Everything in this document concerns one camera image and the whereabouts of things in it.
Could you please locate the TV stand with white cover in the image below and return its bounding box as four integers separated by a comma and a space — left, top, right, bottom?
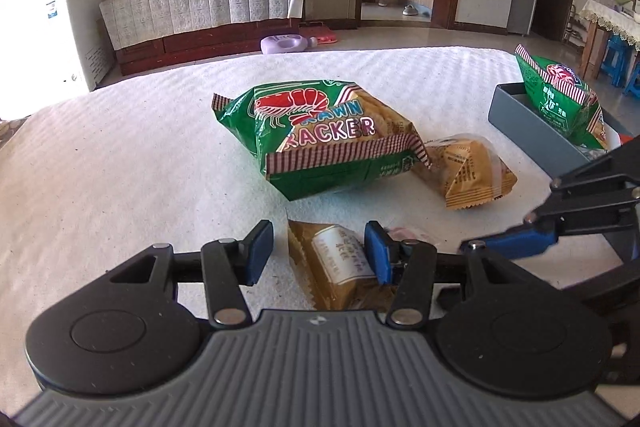
100, 0, 304, 75

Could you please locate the white chest freezer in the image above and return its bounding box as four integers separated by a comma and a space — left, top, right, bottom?
0, 0, 114, 120

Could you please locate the white table cloth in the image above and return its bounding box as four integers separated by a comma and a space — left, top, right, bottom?
0, 45, 640, 417

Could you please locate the green prawn cracker bag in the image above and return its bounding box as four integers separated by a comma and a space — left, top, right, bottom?
212, 79, 432, 202
514, 44, 608, 150

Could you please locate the dining table with lace cloth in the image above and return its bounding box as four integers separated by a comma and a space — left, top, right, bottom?
562, 0, 639, 80

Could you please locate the grey rectangular tray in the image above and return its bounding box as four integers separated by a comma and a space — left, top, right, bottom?
487, 81, 640, 263

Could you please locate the brown pastry packet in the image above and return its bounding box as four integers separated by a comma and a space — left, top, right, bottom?
288, 220, 396, 313

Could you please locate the yellow pastry packet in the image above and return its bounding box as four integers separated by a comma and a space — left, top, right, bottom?
412, 134, 518, 210

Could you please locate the blue plastic stool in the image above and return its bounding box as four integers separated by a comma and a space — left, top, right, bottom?
624, 62, 640, 98
600, 34, 634, 88

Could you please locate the clear packet with white ball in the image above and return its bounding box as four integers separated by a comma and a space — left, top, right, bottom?
387, 227, 440, 246

